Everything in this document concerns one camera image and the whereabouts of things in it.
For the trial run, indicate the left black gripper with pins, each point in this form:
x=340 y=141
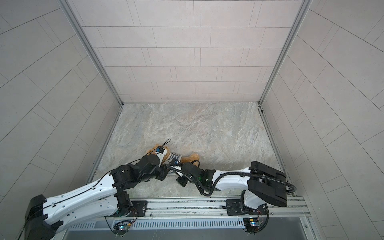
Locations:
x=163 y=169

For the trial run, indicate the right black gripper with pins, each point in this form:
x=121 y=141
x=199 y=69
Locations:
x=179 y=180

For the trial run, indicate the brown teddy bear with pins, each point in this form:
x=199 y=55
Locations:
x=193 y=158

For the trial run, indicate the blue white striped knit sweater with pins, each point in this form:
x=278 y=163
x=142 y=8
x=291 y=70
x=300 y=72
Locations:
x=173 y=158

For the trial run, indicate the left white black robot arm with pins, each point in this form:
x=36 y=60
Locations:
x=106 y=197

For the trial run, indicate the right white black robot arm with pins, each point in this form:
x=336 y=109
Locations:
x=261 y=183

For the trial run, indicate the left small circuit board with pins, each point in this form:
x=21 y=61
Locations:
x=123 y=226

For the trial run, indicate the small circuit board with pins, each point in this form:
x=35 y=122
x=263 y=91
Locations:
x=123 y=226
x=251 y=225

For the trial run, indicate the white ventilation grille strip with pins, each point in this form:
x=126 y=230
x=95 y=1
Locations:
x=165 y=224

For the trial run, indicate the right small circuit board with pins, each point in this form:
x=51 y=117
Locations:
x=251 y=225

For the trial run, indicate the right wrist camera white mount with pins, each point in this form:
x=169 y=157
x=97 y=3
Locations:
x=176 y=170

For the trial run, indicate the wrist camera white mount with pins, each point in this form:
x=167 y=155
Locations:
x=161 y=152
x=176 y=170

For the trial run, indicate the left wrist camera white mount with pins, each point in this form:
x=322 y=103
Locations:
x=161 y=152

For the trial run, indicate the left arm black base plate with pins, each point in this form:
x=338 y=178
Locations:
x=138 y=209

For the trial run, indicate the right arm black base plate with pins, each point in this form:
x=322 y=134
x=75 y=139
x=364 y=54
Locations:
x=236 y=207

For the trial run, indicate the aluminium mounting rail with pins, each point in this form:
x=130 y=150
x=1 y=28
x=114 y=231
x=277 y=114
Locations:
x=182 y=208

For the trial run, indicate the left aluminium corner post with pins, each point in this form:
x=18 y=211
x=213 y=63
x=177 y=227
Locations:
x=88 y=47

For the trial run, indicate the aluminium corner post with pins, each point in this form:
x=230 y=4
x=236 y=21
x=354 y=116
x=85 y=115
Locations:
x=290 y=38
x=88 y=47

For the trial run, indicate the right aluminium corner post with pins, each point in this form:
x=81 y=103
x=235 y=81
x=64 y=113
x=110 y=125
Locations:
x=290 y=38

